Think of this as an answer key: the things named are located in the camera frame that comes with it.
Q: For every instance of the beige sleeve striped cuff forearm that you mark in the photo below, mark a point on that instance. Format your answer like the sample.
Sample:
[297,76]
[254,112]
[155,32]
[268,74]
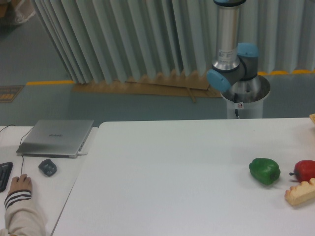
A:
[21,216]

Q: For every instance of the toy bread slice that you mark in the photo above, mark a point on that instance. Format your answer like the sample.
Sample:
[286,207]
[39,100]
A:
[301,193]

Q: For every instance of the wooden basket corner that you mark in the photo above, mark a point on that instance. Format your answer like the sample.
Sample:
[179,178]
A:
[312,117]

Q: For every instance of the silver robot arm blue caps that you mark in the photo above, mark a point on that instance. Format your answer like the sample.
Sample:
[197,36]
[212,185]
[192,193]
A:
[234,69]

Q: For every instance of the silver closed laptop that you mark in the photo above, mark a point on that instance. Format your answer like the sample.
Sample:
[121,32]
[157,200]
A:
[56,138]

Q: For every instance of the flat cardboard sheet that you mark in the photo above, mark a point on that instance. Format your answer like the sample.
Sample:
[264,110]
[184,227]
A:
[192,86]

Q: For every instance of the person's hand on mouse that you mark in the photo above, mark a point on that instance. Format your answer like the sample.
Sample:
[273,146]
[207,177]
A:
[21,183]

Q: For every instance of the black small controller device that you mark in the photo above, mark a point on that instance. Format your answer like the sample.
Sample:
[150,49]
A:
[47,167]

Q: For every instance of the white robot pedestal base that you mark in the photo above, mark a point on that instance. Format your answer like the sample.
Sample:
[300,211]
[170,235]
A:
[242,110]

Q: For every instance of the green bell pepper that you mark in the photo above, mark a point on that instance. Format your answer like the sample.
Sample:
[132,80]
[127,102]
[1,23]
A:
[265,170]

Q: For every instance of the grey pleated curtain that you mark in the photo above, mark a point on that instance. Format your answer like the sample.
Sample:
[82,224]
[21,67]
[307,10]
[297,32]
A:
[107,40]

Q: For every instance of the red bell pepper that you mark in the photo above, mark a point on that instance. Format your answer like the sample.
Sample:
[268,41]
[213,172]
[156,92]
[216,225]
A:
[304,170]

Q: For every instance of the black keyboard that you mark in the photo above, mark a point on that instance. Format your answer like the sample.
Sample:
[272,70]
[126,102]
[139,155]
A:
[5,171]

